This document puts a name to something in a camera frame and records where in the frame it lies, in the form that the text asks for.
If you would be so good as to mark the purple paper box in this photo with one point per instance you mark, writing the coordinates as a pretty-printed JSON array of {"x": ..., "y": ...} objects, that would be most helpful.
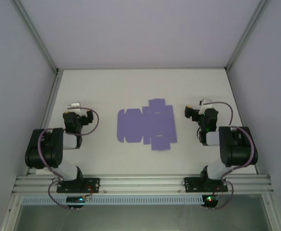
[{"x": 145, "y": 125}]

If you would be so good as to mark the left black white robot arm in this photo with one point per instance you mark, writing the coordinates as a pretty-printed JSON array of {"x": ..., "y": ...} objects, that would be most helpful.
[{"x": 44, "y": 149}]

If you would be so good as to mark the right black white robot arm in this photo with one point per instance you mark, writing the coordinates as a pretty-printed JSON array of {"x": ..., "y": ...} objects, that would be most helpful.
[{"x": 239, "y": 149}]

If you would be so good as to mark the left controller board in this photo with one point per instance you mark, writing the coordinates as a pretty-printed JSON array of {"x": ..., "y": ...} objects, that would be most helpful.
[{"x": 75, "y": 199}]

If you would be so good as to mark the controller board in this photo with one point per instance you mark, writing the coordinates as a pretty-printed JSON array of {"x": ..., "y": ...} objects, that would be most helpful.
[
  {"x": 210, "y": 199},
  {"x": 75, "y": 199}
]

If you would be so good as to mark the right controller board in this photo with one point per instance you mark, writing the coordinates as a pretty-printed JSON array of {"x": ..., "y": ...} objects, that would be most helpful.
[{"x": 210, "y": 199}]

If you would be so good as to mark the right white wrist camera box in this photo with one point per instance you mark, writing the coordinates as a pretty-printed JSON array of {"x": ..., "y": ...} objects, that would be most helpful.
[{"x": 206, "y": 106}]

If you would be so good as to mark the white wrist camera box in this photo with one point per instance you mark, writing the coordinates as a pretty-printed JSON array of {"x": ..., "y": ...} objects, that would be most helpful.
[
  {"x": 74, "y": 106},
  {"x": 206, "y": 106}
]

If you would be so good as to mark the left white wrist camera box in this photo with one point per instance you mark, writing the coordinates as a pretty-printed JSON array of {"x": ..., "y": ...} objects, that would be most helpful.
[{"x": 74, "y": 106}]

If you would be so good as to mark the aluminium table side rail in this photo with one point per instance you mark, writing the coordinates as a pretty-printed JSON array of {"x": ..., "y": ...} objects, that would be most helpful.
[
  {"x": 54, "y": 101},
  {"x": 239, "y": 108}
]

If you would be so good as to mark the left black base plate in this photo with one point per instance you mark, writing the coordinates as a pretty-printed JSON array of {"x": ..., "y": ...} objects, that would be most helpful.
[{"x": 92, "y": 185}]

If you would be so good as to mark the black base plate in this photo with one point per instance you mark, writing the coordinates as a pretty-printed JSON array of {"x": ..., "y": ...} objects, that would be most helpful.
[
  {"x": 192, "y": 185},
  {"x": 92, "y": 185}
]

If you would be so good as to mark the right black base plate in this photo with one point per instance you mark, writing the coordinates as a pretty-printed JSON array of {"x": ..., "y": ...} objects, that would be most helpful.
[{"x": 192, "y": 185}]

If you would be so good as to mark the aluminium mounting rail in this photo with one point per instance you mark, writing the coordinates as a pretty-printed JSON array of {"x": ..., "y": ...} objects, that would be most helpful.
[{"x": 140, "y": 184}]

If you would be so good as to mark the aluminium frame post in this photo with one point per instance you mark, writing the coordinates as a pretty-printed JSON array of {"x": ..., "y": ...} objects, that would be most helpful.
[
  {"x": 37, "y": 38},
  {"x": 246, "y": 36}
]

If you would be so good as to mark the aluminium frame leg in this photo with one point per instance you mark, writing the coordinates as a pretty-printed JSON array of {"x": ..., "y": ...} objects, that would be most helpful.
[
  {"x": 10, "y": 211},
  {"x": 272, "y": 211}
]

